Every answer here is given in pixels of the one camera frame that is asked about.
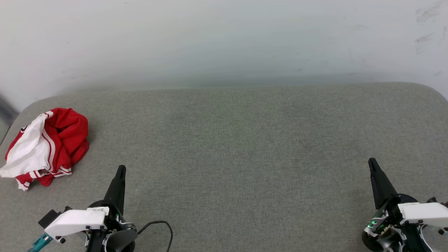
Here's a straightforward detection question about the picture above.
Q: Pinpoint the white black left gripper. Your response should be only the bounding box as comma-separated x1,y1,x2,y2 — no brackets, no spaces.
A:
45,165,138,252

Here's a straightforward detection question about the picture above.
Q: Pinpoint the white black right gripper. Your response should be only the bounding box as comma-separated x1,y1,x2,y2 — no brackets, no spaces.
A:
362,158,448,252

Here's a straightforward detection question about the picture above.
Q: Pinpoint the red and white jersey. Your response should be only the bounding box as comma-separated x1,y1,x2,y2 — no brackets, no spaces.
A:
0,107,90,191

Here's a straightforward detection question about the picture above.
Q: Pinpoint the thin black cable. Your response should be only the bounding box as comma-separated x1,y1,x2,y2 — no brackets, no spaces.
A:
136,220,174,252

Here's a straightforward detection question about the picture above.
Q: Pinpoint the teal cable connector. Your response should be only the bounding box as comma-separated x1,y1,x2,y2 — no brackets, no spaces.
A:
28,233,53,252

